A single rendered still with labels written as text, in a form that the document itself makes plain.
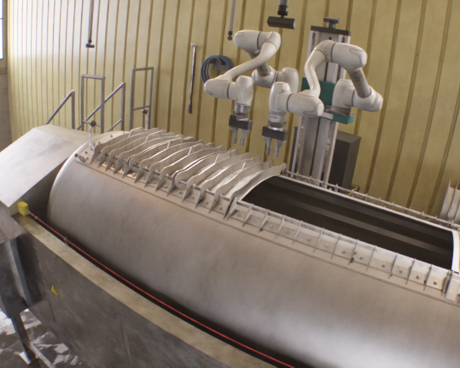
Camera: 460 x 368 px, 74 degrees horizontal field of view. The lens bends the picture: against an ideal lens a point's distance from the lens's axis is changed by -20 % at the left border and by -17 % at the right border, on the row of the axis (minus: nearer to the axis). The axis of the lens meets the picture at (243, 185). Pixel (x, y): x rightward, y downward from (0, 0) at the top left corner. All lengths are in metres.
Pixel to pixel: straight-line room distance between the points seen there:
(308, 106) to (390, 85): 2.05
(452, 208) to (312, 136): 1.68
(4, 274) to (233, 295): 1.96
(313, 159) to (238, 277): 1.80
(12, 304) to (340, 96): 3.08
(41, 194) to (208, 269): 1.53
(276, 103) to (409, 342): 1.28
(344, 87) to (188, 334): 2.00
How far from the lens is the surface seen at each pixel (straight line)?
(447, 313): 1.53
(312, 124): 3.12
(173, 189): 1.88
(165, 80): 4.99
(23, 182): 2.78
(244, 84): 1.99
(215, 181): 1.83
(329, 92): 2.94
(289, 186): 2.30
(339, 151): 3.18
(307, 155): 3.19
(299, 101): 1.77
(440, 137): 3.73
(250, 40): 2.44
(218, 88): 2.05
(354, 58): 2.15
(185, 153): 2.16
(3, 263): 2.94
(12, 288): 3.10
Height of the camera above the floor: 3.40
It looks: 23 degrees down
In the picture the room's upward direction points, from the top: 6 degrees clockwise
